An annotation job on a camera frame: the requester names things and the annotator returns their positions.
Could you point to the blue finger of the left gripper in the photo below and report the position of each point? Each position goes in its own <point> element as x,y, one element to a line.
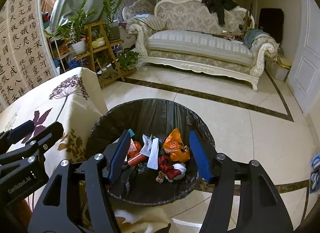
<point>20,132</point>
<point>44,140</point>

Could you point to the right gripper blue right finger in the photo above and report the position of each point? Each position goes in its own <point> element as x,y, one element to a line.
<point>204,154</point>

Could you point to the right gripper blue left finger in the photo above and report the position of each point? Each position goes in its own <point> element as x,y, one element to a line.
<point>116,154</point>

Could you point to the orange white snack wrapper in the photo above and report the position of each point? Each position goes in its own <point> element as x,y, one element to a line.
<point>133,147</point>

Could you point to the red spray bottle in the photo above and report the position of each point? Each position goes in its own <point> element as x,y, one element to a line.
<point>138,158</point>

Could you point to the white cream tube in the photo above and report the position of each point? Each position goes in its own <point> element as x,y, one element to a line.
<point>153,158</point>

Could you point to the orange plastic bag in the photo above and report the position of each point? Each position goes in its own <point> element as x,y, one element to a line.
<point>174,146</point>

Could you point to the red fabric ribbon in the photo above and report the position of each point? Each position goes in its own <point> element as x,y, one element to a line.
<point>165,165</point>

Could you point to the blue white paper box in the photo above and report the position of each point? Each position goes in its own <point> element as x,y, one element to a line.
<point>146,149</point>

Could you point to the black lined trash bin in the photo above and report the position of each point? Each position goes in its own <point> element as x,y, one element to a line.
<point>157,117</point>

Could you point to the calligraphy folding screen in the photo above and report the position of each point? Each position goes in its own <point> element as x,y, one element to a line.
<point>25,59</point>

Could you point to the wooden plant stand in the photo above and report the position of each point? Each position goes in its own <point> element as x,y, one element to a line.
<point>112,64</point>

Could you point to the white metal shelf rack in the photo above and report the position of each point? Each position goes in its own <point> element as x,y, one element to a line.
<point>60,50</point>

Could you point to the small leafy floor plant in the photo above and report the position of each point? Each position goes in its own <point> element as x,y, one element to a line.
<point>128,60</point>

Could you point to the potted green plant white pot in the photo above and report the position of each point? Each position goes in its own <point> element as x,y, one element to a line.
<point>73,30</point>

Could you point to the tall potted plant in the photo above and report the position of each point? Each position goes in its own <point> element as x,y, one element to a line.
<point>111,25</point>

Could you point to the ornate cream sofa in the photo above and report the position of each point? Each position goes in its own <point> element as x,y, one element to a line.
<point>183,34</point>

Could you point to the teal cloth on sofa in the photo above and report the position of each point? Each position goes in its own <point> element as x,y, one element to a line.
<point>252,35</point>

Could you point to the black garment on sofa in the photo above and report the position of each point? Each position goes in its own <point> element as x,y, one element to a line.
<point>219,7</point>

